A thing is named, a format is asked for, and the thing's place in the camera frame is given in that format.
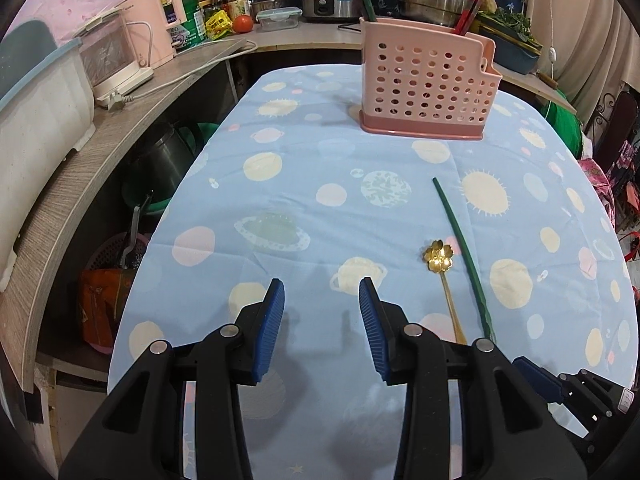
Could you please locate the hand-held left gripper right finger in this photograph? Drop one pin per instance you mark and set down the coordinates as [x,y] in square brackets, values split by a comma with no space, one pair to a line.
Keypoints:
[375,330]

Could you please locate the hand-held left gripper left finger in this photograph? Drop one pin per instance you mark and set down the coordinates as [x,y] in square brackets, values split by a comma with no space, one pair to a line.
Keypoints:
[267,330]

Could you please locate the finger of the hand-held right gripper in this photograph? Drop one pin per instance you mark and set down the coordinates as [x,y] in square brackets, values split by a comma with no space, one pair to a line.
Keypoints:
[540,377]

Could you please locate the gold flower spoon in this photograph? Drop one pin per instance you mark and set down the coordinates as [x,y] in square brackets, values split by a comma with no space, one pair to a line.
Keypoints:
[437,255]

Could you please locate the pink perforated utensil holder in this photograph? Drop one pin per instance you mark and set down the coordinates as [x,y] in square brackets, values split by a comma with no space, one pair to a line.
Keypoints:
[425,80]

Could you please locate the blue planet print tablecloth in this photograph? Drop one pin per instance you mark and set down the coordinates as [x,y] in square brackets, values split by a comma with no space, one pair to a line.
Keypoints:
[300,200]

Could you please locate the orange plastic bag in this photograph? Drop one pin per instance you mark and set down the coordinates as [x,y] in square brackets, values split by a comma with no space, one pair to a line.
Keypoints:
[102,310]

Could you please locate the pink plastic basket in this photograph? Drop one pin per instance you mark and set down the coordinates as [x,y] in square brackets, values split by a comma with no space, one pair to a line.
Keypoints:
[107,252]

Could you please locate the pink clothes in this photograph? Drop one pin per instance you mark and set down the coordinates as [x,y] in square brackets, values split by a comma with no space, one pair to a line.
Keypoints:
[610,185]

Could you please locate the green mesh bag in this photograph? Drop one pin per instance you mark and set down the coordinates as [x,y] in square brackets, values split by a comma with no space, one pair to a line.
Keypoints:
[565,120]

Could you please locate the black metal chair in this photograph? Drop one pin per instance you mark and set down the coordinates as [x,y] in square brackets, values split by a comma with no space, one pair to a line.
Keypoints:
[620,120]

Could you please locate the white plastic tub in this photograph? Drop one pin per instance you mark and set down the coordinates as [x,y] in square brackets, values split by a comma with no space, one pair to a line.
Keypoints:
[35,135]

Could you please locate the red tomato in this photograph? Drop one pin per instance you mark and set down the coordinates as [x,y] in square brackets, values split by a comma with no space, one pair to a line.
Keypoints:
[243,23]

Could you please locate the blue tray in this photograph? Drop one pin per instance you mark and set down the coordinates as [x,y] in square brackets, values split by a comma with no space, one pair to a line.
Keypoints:
[515,55]

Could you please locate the yellow snack packet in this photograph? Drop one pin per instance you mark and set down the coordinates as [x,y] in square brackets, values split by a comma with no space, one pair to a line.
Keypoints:
[219,25]

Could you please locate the clear food container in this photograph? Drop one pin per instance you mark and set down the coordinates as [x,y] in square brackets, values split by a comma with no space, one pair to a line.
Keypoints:
[279,19]

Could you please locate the green tin can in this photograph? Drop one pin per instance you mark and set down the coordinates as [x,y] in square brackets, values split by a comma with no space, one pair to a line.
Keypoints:
[192,22]

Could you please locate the small lidded steel pot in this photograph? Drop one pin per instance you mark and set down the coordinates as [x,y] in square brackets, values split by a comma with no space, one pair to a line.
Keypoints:
[270,4]

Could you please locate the amber sauce bottle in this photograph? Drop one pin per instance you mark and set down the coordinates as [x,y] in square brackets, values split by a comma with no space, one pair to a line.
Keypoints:
[239,2]

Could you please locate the pink kitchen appliance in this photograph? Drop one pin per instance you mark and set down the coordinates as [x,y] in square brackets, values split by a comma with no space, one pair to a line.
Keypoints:
[155,20]

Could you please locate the green leafy vegetables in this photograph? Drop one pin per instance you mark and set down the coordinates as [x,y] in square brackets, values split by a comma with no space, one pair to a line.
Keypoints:
[515,22]

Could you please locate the yellowish brown vegetable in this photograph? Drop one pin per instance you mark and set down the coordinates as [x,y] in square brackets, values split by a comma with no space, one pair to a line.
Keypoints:
[491,4]

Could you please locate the beige curtain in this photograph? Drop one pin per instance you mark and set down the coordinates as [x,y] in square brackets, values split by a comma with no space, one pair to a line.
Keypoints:
[590,25]

